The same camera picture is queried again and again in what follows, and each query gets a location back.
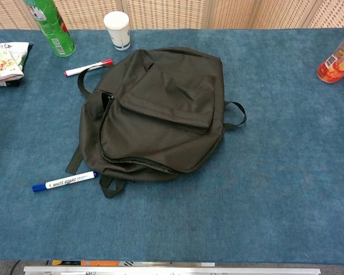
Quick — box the green chips can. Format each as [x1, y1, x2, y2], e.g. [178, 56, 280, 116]
[25, 0, 76, 57]

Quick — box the blue capped whiteboard marker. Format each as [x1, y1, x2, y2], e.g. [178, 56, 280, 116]
[32, 171, 99, 193]

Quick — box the orange drink bottle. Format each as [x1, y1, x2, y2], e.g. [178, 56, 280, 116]
[316, 21, 344, 84]

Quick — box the white snack bag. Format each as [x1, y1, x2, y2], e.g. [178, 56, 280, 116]
[0, 41, 34, 87]

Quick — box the aluminium profile rail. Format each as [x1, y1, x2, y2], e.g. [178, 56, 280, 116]
[23, 265, 322, 275]

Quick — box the black fabric backpack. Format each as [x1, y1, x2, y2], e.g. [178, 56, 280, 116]
[65, 48, 247, 200]

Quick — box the blue felt table cover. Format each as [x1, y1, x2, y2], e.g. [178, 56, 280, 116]
[0, 27, 344, 264]

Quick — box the white paper cup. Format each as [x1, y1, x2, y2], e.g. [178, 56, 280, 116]
[103, 11, 131, 52]

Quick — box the wicker folding screen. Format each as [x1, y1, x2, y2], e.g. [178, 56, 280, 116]
[0, 0, 344, 30]

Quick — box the orange striped base panel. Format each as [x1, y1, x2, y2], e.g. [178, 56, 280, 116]
[45, 260, 216, 268]

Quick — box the red capped whiteboard marker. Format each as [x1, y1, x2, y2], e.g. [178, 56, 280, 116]
[64, 58, 114, 77]

